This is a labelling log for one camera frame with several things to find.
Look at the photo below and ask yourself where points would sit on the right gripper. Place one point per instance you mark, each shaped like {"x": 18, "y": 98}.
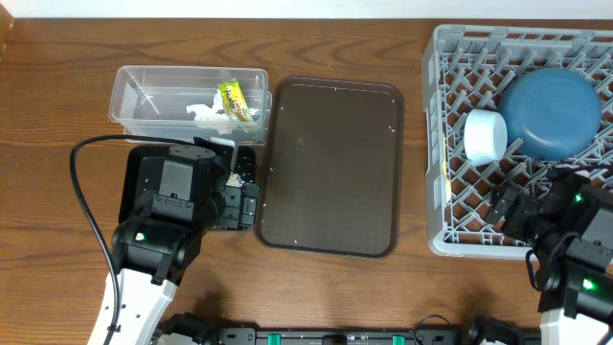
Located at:
{"x": 525, "y": 206}

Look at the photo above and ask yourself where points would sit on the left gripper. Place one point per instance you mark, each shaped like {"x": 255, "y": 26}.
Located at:
{"x": 238, "y": 215}

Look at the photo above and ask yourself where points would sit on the white rice pile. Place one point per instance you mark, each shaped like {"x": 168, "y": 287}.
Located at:
{"x": 235, "y": 180}

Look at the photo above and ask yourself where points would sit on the cream plastic spoon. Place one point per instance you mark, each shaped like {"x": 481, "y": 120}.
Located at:
{"x": 447, "y": 182}

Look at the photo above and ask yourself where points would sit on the light blue rice bowl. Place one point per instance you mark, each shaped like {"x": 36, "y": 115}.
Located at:
{"x": 485, "y": 137}

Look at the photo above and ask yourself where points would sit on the white tissue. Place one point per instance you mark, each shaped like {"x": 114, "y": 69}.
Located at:
{"x": 216, "y": 115}

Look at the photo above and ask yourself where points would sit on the dark blue plate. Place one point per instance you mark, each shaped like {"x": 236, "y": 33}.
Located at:
{"x": 554, "y": 112}

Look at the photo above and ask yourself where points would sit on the yellow green snack wrapper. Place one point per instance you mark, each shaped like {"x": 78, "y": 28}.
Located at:
{"x": 234, "y": 102}

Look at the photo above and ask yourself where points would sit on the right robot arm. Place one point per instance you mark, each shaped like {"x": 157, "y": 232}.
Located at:
{"x": 569, "y": 232}

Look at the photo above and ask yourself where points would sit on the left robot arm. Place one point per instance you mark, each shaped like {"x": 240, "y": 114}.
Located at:
{"x": 150, "y": 257}

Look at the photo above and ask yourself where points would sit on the grey dishwasher rack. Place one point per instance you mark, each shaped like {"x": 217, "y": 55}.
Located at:
{"x": 466, "y": 67}

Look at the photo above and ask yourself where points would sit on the black plastic bin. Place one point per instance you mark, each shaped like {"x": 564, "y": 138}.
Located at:
{"x": 179, "y": 182}

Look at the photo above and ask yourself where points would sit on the dark brown serving tray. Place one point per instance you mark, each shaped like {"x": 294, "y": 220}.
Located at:
{"x": 331, "y": 170}

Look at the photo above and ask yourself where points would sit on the clear plastic bin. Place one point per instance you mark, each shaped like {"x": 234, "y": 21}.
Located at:
{"x": 150, "y": 100}

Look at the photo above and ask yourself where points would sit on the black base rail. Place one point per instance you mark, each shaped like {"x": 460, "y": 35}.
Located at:
{"x": 433, "y": 329}

